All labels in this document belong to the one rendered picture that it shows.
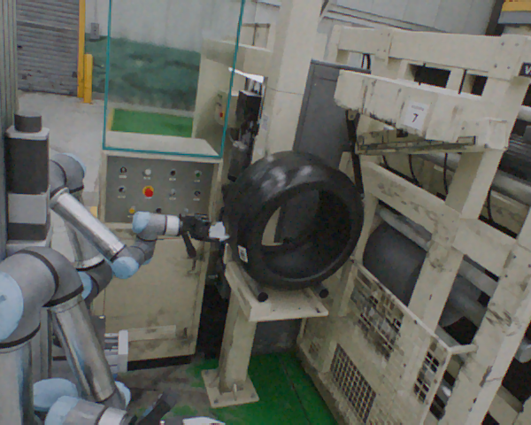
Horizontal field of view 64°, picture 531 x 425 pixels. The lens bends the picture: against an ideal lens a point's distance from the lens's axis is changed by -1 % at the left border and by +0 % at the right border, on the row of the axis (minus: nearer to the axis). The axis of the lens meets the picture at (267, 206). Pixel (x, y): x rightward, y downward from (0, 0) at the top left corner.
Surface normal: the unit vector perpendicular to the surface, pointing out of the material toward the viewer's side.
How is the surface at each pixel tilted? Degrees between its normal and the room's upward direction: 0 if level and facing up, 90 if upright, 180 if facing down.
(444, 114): 90
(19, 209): 90
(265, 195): 63
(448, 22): 90
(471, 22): 90
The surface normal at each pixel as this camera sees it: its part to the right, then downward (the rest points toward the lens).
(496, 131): 0.39, 0.09
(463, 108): 0.35, 0.39
